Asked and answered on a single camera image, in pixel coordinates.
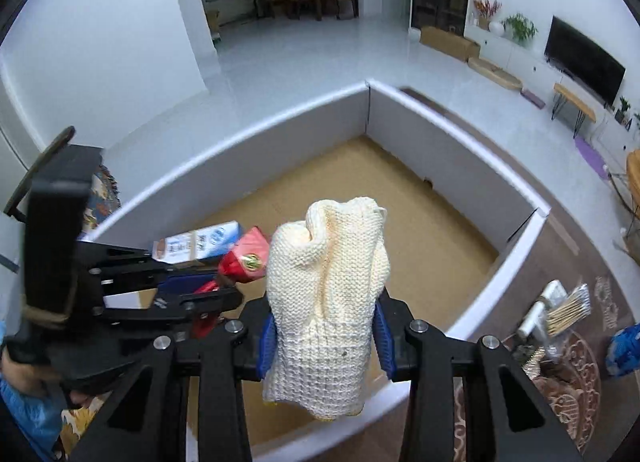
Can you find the brown cardboard box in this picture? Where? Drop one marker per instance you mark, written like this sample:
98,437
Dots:
447,41

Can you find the patterned orange and blue cloth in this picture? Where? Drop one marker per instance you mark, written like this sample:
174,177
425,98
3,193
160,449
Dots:
102,202

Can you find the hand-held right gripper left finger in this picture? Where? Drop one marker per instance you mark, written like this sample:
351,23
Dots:
265,342

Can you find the blue-sleeved left forearm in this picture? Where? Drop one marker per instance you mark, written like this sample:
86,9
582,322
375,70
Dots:
25,422

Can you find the round beige floor cushion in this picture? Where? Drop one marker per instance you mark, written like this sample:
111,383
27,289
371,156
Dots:
495,72

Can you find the green potted plant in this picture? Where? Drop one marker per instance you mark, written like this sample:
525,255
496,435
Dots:
520,26

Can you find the orange lounge chair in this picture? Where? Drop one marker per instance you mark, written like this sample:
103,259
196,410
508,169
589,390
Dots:
634,176

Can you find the red foil packet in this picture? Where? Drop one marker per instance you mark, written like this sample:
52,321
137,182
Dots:
247,257

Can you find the cream knit glove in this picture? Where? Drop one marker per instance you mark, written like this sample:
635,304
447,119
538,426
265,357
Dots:
325,292

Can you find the vase of red flowers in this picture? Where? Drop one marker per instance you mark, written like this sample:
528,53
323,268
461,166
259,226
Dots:
486,9

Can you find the person's left hand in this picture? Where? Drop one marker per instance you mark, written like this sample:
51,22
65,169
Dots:
30,374

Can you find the leafy potted plant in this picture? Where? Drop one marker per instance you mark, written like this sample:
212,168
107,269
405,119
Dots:
623,106

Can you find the small wooden bench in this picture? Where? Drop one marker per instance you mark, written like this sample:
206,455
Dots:
575,99

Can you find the white cardboard box container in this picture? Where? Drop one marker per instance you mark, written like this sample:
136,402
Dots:
450,181

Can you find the white television cabinet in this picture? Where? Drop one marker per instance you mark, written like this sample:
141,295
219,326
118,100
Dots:
515,54

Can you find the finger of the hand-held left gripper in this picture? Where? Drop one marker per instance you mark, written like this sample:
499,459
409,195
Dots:
200,304
190,282

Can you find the blue and white small box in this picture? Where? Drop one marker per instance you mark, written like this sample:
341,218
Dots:
210,239

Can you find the black television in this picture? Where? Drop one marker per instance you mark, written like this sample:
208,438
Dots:
585,56

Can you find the round white vase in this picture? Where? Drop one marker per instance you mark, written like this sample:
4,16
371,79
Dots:
496,27

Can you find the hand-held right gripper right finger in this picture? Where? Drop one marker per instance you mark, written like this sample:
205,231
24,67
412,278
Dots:
385,342

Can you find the clear pack of wooden sticks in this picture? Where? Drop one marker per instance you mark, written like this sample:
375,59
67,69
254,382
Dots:
570,312

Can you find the large purple mat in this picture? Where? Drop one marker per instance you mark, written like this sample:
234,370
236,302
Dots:
591,156

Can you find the blue camouflage bottle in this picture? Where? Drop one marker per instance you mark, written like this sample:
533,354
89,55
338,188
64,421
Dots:
625,349

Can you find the small purple mat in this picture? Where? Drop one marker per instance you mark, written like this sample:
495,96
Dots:
533,97

